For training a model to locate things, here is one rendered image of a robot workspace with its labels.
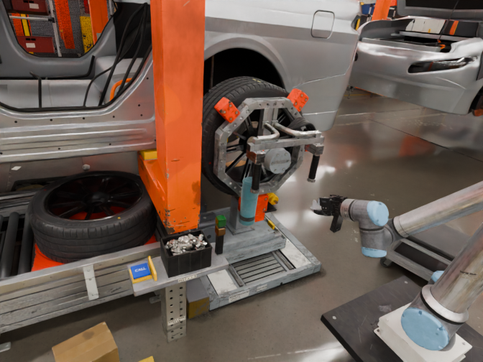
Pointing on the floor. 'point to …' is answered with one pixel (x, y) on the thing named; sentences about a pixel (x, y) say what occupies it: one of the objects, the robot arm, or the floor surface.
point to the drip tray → (31, 184)
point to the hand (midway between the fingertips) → (313, 209)
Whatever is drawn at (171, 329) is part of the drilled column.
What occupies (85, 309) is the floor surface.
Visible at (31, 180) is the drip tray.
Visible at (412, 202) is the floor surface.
